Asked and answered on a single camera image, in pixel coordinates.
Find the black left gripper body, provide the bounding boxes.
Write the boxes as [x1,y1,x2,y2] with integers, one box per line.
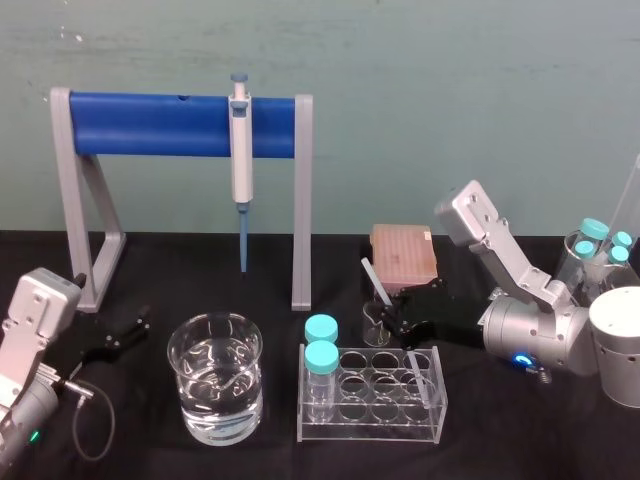
[74,320,133,381]

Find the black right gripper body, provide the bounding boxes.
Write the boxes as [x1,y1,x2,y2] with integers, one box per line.
[428,293,495,348]

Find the pale glass stirring rod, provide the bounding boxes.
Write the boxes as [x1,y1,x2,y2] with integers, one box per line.
[362,257,393,307]

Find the small glass beaker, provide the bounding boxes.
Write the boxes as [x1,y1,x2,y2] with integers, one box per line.
[361,298,395,348]

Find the brown pipette tip box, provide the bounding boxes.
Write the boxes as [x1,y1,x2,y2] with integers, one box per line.
[370,222,441,295]

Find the clear tube with teal cap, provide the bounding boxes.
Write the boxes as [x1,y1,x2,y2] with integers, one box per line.
[304,314,340,351]
[304,340,341,424]

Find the black table cloth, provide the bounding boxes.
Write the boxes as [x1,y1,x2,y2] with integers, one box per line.
[0,228,640,480]

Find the clear acrylic tube rack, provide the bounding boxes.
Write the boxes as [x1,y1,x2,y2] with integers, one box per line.
[297,342,447,447]

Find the large glass beaker with water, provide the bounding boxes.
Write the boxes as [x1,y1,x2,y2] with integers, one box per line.
[166,312,265,447]

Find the glass beaker holding tubes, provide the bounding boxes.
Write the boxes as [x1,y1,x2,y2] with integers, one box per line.
[553,230,640,301]

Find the large tube with teal cap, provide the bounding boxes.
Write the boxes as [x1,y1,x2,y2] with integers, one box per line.
[563,217,611,281]

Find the grey and blue pipette stand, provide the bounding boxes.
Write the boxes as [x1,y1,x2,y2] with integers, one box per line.
[49,87,316,314]

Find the white and blue pipette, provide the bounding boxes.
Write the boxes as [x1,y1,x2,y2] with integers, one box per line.
[228,72,254,274]

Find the tall clear glass cylinder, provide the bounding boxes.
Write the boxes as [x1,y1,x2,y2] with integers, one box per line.
[608,152,640,246]

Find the thin dark cable silver plug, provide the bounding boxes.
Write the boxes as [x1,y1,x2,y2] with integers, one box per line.
[53,378,117,462]

